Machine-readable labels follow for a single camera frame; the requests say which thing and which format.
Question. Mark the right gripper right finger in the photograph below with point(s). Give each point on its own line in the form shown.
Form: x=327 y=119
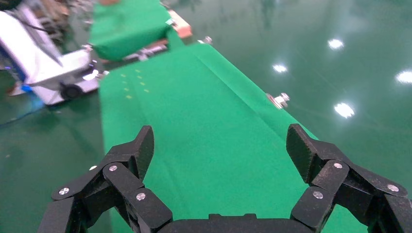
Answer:
x=347 y=193

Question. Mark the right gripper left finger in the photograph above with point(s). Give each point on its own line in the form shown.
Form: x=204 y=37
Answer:
x=96 y=199

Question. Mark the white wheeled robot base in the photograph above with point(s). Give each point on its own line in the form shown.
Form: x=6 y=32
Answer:
x=42 y=67

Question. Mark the green table cloth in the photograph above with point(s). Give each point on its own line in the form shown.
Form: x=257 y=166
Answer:
x=209 y=128

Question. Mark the green cloth covered table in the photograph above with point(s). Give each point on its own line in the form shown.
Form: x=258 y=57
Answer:
x=128 y=29

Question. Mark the orange wooden board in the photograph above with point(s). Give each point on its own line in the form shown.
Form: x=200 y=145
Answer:
x=181 y=27

